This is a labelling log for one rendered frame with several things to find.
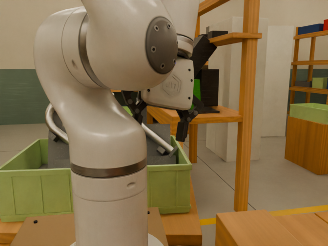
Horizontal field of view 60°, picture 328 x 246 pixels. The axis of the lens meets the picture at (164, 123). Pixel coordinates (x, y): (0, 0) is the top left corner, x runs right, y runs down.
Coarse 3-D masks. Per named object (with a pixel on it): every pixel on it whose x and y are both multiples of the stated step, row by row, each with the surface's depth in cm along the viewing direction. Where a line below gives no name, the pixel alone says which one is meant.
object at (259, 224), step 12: (216, 216) 74; (228, 216) 72; (240, 216) 72; (252, 216) 72; (264, 216) 72; (216, 228) 74; (228, 228) 67; (240, 228) 67; (252, 228) 67; (264, 228) 67; (276, 228) 67; (216, 240) 74; (228, 240) 66; (240, 240) 62; (252, 240) 62; (264, 240) 62; (276, 240) 62; (288, 240) 62
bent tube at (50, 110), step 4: (48, 108) 112; (52, 108) 112; (48, 112) 111; (52, 112) 112; (48, 116) 111; (52, 116) 112; (48, 120) 111; (52, 120) 112; (48, 124) 110; (52, 124) 111; (48, 128) 111; (52, 128) 110; (56, 128) 111; (52, 132) 111; (56, 132) 110; (60, 132) 110; (64, 132) 112; (60, 136) 110; (64, 136) 110; (64, 140) 110; (68, 144) 110
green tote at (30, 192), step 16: (32, 144) 117; (176, 144) 119; (16, 160) 101; (32, 160) 117; (176, 160) 120; (0, 176) 87; (16, 176) 87; (32, 176) 88; (48, 176) 89; (64, 176) 89; (160, 176) 93; (176, 176) 93; (0, 192) 88; (16, 192) 89; (32, 192) 89; (48, 192) 90; (64, 192) 90; (160, 192) 94; (176, 192) 94; (0, 208) 89; (16, 208) 90; (32, 208) 90; (48, 208) 91; (64, 208) 91; (160, 208) 94; (176, 208) 95
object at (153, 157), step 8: (144, 112) 121; (144, 120) 120; (152, 128) 120; (160, 128) 120; (168, 128) 120; (160, 136) 119; (168, 136) 119; (152, 144) 118; (152, 152) 118; (152, 160) 112; (160, 160) 112; (168, 160) 112
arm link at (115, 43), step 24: (96, 0) 31; (120, 0) 32; (144, 0) 34; (96, 24) 32; (120, 24) 32; (144, 24) 33; (168, 24) 36; (96, 48) 34; (120, 48) 33; (144, 48) 33; (168, 48) 36; (96, 72) 37; (120, 72) 35; (144, 72) 35; (168, 72) 38
